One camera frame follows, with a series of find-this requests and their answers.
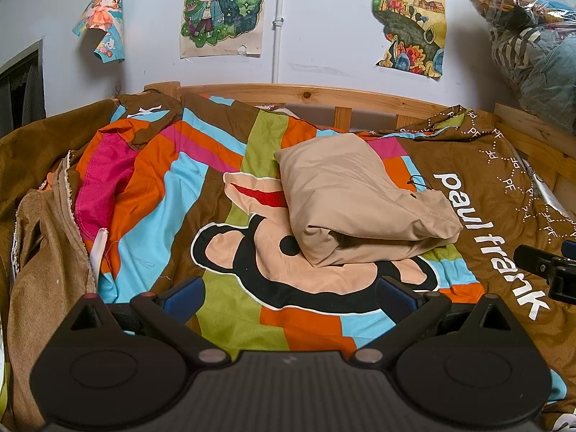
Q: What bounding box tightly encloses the beige garment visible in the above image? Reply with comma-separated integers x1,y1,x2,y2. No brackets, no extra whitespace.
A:
274,134,464,268

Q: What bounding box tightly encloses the dark brown cloth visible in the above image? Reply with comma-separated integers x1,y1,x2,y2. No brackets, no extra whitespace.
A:
0,96,122,289

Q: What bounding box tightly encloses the dark window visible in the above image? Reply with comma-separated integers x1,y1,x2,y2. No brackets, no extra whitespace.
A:
0,40,46,138

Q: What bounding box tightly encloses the cartoon girl wall poster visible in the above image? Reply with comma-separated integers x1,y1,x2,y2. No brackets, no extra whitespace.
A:
72,0,126,64

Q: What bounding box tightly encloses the white wall pipe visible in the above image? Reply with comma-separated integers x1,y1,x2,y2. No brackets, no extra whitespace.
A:
271,0,285,85

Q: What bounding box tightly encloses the landscape wall poster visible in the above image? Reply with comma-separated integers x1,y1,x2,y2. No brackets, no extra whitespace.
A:
373,0,448,79

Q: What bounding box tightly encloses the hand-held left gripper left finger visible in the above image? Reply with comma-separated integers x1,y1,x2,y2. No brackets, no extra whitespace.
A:
56,276,232,368

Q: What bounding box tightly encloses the colourful printed blanket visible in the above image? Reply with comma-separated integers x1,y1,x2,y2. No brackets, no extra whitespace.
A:
72,92,576,432

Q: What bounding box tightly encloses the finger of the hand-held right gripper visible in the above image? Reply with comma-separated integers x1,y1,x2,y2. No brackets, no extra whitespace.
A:
513,239,576,303

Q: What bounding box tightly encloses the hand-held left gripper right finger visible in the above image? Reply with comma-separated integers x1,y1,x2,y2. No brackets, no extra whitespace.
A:
350,275,526,367

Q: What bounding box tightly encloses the clear bag of clothes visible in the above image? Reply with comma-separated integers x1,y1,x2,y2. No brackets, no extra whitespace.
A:
463,0,576,122

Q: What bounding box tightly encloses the wooden bed frame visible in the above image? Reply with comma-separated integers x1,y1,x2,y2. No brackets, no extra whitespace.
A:
143,82,576,217

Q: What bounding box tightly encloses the tan woolly cloth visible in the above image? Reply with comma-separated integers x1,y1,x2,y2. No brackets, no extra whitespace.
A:
6,157,100,419

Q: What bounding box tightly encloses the cartoon boy wall poster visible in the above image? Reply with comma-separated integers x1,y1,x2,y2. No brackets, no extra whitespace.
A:
180,0,268,59

